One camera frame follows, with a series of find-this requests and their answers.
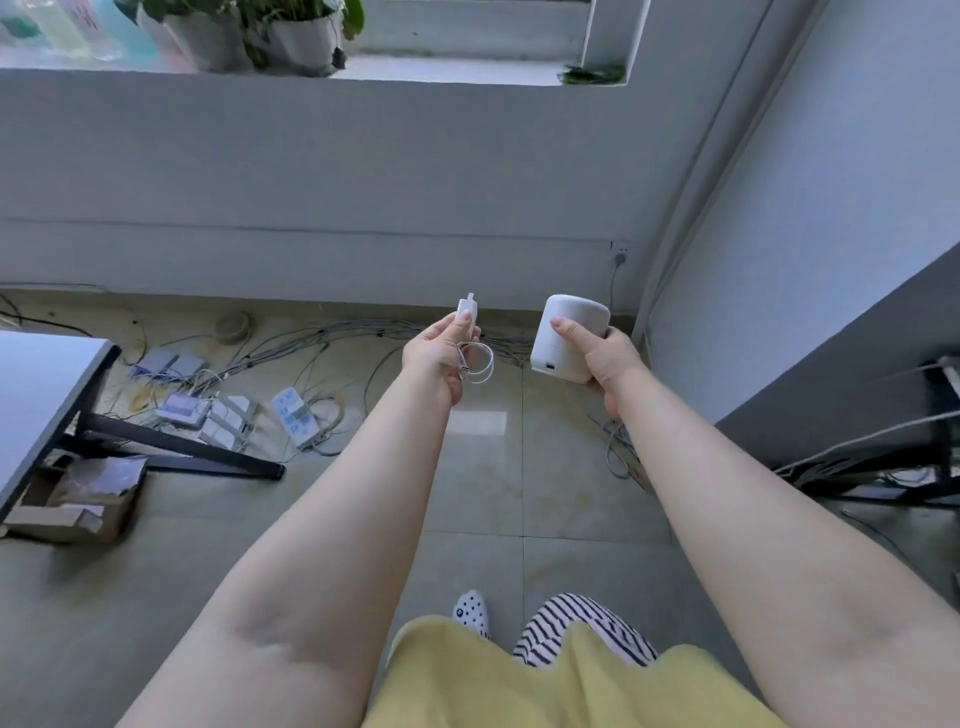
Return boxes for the person's right hand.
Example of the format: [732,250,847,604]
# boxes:
[550,316,648,420]

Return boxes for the person's left hand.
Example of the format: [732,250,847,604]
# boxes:
[402,312,482,408]

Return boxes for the white charging cable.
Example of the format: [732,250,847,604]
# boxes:
[453,291,497,386]

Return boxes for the white cylindrical humidifier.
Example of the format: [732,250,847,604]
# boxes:
[529,294,612,386]

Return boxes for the person's left forearm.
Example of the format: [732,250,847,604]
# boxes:
[116,390,455,728]

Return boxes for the person's right forearm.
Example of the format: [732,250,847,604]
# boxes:
[603,378,960,728]

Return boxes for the white power strip blue labels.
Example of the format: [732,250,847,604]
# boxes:
[270,386,322,450]

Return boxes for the small green moss plant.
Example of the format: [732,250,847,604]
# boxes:
[556,63,628,87]

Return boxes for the white purple power strip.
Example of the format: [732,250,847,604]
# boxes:
[154,390,213,429]

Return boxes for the white dotted shoe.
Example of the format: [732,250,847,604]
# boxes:
[450,589,493,641]

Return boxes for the black white striped trousers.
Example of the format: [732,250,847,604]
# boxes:
[511,593,660,669]

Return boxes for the small white plant pot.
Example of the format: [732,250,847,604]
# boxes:
[258,11,348,78]

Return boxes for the yellow shirt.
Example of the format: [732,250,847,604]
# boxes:
[363,615,790,728]

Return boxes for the green leafy plant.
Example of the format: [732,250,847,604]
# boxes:
[112,0,366,72]

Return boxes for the large white plant pot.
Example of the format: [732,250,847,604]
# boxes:
[135,3,252,75]

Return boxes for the open cardboard box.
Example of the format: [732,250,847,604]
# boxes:
[0,452,150,546]

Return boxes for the white table with black legs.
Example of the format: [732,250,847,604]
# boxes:
[0,329,287,526]

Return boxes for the bundle of grey floor cables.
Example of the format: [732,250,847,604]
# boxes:
[202,316,535,370]

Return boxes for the coiled grey cable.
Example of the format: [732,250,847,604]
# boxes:
[597,417,655,494]

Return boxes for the grey network switch box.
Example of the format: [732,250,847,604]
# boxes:
[133,346,208,382]

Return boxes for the grey desk with black frame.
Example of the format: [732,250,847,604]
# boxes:
[715,241,960,513]

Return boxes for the white cable under desk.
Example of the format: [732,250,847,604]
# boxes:
[772,408,960,477]

